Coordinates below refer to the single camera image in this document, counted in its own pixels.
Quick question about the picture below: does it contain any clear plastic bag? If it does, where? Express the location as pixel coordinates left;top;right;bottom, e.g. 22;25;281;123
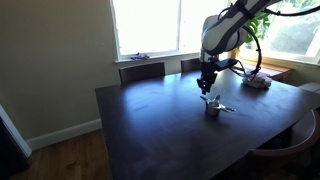
242;71;273;90

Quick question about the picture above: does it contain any white framed bay window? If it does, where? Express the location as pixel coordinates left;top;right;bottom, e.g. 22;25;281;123
238;0;320;66

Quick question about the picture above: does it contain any one-third steel measuring cup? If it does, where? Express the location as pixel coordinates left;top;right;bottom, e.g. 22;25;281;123
208;101;237;112

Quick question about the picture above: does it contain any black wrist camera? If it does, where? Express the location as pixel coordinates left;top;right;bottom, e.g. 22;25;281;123
216;58;239;72

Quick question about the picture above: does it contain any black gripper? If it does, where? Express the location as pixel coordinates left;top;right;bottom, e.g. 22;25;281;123
196;60;219;96

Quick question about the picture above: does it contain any smallest steel measuring cup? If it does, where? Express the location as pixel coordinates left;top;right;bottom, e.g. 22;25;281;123
199;95;214;106

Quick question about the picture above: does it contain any curved-back wooden dining chair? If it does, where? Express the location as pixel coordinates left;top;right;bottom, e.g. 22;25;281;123
248;109;320;180

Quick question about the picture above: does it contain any wooden window bench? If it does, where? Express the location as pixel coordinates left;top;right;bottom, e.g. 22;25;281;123
233;59;295;84

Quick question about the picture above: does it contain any white baseboard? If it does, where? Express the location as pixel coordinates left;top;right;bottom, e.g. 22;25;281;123
25;118;103;152

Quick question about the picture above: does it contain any large steel measuring cup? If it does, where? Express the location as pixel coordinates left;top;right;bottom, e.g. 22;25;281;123
204;99;237;118

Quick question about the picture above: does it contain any dark wooden dining chair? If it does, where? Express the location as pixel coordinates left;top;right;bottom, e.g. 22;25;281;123
118;61;167;86
180;58;203;74

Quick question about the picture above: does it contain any white door frame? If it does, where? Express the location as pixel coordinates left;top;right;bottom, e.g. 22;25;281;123
0;103;33;158

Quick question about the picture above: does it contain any half steel measuring cup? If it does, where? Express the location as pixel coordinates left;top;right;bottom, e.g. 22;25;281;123
213;93;222;106

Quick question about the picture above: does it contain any green potted plant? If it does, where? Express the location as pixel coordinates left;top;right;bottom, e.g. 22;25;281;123
244;11;272;44

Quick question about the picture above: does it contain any grey padded surface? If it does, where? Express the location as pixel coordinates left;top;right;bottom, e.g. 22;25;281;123
298;81;320;94

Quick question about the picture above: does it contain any yellow plant pot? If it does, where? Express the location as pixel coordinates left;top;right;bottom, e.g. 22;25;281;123
229;46;242;61

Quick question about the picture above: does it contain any blue item on sill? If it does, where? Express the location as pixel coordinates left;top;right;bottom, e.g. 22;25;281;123
130;52;151;61

